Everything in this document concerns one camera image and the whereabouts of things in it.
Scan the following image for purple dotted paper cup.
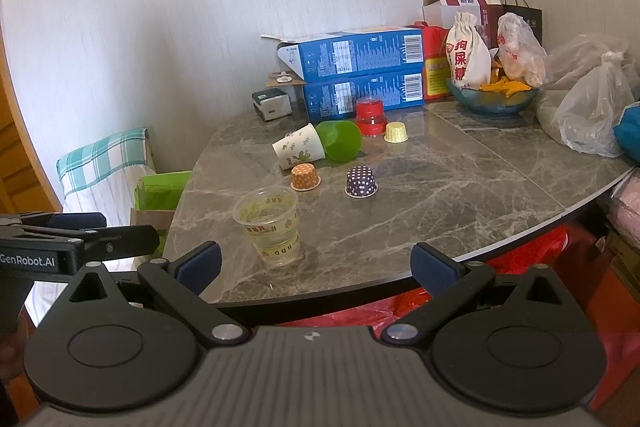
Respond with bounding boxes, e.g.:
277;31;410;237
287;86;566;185
344;166;379;198

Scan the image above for small grey white device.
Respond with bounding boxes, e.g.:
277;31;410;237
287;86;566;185
251;89;293;122

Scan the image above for black paper bag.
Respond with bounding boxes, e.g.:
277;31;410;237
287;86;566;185
495;0;544;48

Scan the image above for white drawstring cloth bag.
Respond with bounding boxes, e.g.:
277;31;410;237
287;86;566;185
444;11;494;90

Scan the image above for green paper bag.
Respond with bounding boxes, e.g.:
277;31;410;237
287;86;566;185
131;170;194;255

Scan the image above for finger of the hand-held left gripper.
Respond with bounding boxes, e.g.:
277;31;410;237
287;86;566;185
0;213;107;239
75;224;161;261

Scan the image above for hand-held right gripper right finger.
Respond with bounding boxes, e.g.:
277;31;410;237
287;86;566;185
381;243;581;348

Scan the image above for red plastic cup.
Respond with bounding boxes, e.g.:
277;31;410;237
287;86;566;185
355;97;387;137

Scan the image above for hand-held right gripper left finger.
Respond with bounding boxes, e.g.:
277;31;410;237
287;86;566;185
65;241;249;350

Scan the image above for blue cardboard box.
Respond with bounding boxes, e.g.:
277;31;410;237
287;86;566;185
260;26;425;84
303;68;426;118

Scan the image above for yellow paper cup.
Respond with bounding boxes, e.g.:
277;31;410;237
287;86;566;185
383;121;410;144

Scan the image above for blue glass bowl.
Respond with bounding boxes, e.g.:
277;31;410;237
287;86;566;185
444;77;544;116

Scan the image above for clear plastic bag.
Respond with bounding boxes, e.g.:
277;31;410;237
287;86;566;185
536;51;639;158
544;32;632;94

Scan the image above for green plastic cup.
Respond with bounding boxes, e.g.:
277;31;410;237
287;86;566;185
315;120;363;164

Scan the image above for red yellow box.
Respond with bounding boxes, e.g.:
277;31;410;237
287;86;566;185
423;26;452;101

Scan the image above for blue cloth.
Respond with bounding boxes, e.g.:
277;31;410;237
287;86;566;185
612;101;640;166

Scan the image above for white red carton box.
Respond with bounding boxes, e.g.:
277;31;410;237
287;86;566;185
421;0;505;30

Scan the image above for red plastic bag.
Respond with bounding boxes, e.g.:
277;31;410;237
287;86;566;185
275;226;608;333

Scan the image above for white floral paper cup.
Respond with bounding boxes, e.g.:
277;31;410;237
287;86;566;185
271;123;326;170

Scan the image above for orange dotted paper cup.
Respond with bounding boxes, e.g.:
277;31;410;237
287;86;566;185
290;163;322;192

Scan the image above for printed plastic food bag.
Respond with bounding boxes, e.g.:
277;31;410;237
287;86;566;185
495;12;550;88

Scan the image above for chair with checkered cloth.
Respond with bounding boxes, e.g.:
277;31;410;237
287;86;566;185
22;127;157;328

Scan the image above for clear plastic cup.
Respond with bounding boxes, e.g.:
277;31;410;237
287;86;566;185
232;188;302;268

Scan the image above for yellow snack packets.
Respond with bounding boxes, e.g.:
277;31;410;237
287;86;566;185
479;75;534;100

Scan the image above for pink cloth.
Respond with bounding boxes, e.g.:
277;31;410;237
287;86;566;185
606;173;640;249

